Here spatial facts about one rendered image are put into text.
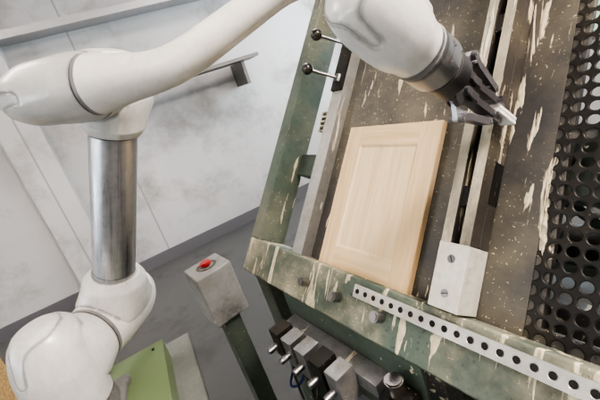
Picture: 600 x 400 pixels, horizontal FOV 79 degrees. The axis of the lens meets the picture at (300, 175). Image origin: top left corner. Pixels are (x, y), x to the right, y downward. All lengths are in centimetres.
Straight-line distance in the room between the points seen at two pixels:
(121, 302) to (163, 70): 64
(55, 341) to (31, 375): 7
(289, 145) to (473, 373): 91
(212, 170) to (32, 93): 333
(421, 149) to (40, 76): 77
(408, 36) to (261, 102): 363
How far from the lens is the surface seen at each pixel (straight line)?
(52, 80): 69
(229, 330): 132
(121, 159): 89
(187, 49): 60
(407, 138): 97
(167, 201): 395
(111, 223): 95
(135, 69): 62
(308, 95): 141
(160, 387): 109
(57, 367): 98
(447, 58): 57
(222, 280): 122
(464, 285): 76
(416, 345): 83
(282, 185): 133
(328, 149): 114
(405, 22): 50
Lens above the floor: 142
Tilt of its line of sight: 16 degrees down
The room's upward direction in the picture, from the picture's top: 19 degrees counter-clockwise
